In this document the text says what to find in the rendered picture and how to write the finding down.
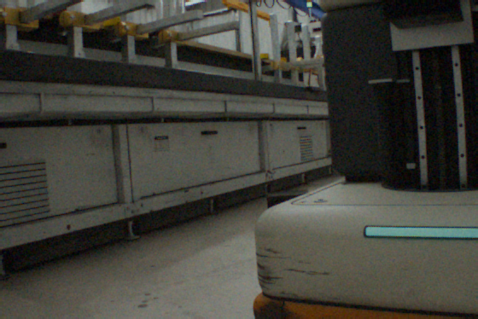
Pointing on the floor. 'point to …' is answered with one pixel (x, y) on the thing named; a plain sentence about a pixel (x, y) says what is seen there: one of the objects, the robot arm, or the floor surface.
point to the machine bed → (139, 161)
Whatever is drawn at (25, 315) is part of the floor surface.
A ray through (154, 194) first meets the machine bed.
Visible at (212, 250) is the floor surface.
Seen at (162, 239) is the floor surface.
